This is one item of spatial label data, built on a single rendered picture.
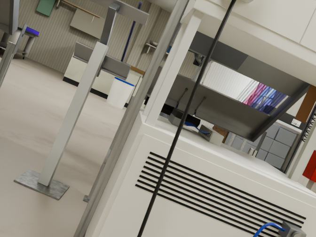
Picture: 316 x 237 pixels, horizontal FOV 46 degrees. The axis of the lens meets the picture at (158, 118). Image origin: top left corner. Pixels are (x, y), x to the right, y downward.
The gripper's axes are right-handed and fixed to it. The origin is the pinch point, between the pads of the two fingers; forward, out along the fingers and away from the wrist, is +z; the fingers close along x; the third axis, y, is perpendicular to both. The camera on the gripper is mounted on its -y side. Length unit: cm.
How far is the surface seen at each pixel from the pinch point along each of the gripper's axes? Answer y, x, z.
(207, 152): 17, 2, 79
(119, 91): -407, -41, -468
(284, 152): -363, 331, -451
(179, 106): -30.6, 1.6, -0.9
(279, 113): -3.8, 47.0, 5.3
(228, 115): -23.5, 28.3, -2.6
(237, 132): -30.6, 38.0, -1.1
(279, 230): 6, 34, 87
